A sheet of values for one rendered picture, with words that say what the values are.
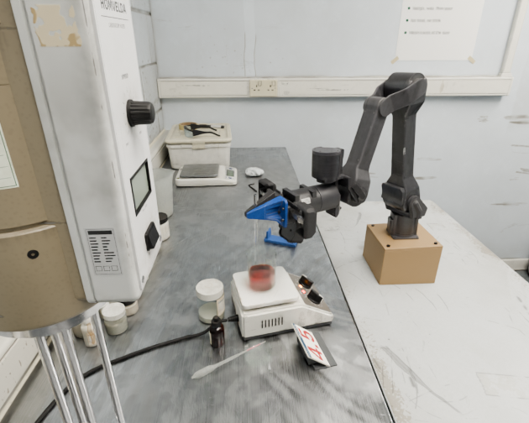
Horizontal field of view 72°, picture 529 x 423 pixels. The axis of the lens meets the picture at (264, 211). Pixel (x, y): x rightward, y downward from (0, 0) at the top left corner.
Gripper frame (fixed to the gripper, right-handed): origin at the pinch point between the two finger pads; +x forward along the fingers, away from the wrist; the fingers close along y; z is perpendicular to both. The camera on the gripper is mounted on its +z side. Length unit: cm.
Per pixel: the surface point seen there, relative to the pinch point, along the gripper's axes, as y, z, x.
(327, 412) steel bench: -25.9, 25.8, 1.6
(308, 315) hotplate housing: -8.6, 21.7, -6.3
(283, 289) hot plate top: -4.0, 17.0, -2.8
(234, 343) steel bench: -4.6, 25.8, 8.9
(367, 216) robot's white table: 28, 26, -57
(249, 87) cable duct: 123, -7, -59
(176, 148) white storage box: 108, 15, -13
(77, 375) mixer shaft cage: -29.4, -4.2, 33.6
